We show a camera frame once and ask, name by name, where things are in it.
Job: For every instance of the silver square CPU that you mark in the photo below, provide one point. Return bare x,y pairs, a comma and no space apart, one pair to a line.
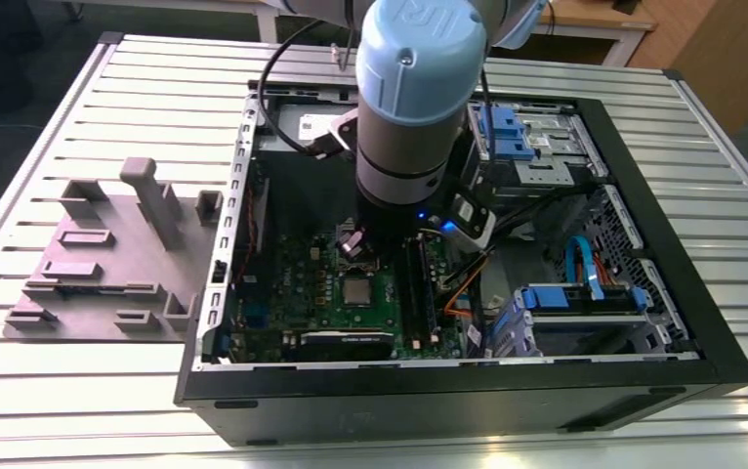
358,290

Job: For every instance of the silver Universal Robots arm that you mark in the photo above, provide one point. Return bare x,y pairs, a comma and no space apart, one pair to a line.
406,137

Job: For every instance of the white four pin socket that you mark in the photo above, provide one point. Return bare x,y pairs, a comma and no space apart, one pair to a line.
316,252

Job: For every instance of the black RAM slot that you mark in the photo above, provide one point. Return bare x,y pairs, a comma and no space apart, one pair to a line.
406,288

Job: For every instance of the grey power supply unit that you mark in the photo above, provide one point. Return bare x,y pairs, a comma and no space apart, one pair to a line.
296,185

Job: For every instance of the green Dell motherboard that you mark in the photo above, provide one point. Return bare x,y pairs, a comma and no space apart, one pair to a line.
296,293

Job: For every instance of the black graphics card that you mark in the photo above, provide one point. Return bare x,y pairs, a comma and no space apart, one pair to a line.
348,344

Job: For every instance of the grey metal disk bay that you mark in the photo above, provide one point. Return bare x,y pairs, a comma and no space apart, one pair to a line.
589,321
542,173

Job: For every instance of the blue plastic drive latch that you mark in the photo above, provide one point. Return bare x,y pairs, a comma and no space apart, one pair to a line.
510,132

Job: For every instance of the blue board connector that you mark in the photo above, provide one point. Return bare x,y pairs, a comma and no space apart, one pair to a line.
256,315

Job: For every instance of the hard disk in blue carrier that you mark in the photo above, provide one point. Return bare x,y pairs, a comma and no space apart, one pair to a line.
546,299

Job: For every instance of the black open PC case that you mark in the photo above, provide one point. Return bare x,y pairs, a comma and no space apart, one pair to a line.
413,386

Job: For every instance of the grey plastic parts rack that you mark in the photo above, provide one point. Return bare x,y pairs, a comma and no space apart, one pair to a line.
132,273

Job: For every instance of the RAM stick with gold contacts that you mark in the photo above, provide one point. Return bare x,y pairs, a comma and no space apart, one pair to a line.
86,289

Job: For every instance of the wooden cabinet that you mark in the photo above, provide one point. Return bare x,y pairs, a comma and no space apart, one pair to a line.
725,49

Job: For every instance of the small silver wrist camera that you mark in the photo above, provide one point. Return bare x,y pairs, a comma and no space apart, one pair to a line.
350,243

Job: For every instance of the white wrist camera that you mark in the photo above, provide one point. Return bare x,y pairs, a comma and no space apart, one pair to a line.
472,220

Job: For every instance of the grey wrist bracket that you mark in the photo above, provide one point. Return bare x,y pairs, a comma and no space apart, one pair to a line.
344,128

